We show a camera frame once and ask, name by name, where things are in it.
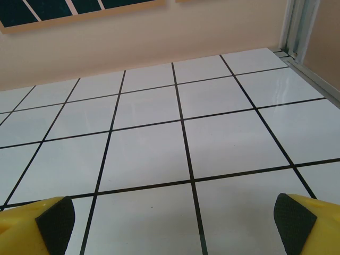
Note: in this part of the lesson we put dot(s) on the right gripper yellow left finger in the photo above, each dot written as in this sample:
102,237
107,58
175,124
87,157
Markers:
24,228

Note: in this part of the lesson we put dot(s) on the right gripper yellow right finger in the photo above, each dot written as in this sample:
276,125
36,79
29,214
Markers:
313,225

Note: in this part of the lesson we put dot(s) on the aluminium side rail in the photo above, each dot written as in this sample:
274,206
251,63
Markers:
316,79

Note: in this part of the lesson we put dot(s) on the aluminium corner post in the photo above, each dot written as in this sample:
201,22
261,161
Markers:
296,26

